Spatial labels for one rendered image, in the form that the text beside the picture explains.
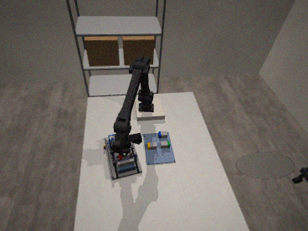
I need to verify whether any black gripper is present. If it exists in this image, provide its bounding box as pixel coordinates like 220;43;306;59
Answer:
119;147;131;157

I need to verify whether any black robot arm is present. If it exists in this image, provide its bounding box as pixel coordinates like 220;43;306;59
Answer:
111;55;154;153

